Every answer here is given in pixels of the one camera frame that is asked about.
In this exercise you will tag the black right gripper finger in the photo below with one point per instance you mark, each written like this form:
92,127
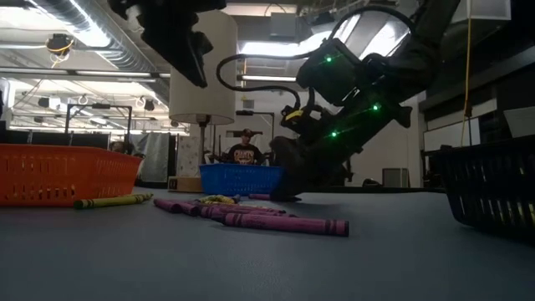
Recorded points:
279,167
313,171

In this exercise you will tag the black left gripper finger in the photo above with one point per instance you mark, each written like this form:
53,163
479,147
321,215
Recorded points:
190,54

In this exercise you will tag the purple crayon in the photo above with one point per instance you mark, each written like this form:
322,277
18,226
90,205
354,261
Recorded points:
259,207
167,205
288,225
190,208
260,196
217,212

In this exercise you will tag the yellow crayon green tip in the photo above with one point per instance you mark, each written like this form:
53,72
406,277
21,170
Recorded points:
219,199
113,201

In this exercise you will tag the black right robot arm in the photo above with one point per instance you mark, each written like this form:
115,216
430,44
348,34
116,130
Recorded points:
334,71

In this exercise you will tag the black equipment rack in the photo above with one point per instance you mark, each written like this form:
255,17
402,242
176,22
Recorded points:
349,175

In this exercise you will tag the person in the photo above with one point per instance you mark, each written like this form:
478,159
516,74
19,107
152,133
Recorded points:
120,147
244,154

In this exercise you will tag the blue plastic basket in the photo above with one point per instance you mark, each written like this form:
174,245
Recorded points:
240,180

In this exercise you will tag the white cylindrical lamp shade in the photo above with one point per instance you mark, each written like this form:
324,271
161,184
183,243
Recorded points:
217,100

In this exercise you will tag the grey waste bin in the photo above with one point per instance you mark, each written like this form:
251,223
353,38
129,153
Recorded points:
395,177

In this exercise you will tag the metal lamp pole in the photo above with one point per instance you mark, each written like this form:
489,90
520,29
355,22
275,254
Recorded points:
203,142

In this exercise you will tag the fluorescent light fixture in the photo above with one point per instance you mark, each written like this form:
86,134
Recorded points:
267,78
104,73

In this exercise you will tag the whiteboard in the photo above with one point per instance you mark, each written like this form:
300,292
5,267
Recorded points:
451,134

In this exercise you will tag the grey ceiling unit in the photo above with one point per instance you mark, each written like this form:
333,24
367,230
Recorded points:
283,26

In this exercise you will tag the grey fabric cover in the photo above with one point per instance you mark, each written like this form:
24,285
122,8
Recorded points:
152,156

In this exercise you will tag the black plastic basket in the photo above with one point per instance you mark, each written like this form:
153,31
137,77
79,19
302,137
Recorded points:
493,188

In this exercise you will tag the orange plastic basket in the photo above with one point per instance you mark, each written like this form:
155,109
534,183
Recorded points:
62,175

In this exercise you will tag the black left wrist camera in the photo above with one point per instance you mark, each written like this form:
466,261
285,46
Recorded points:
205,42

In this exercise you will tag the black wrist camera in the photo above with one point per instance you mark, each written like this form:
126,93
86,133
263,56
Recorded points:
205,42
294,113

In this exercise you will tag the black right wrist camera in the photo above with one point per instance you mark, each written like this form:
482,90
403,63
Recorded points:
294,113

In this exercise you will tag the black metal rig frame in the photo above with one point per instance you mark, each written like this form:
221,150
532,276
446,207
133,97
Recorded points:
98,106

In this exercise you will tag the black partition wall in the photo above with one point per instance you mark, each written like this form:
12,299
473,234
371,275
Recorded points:
50,139

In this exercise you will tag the white wall panel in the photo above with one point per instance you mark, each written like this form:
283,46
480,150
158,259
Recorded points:
520,121

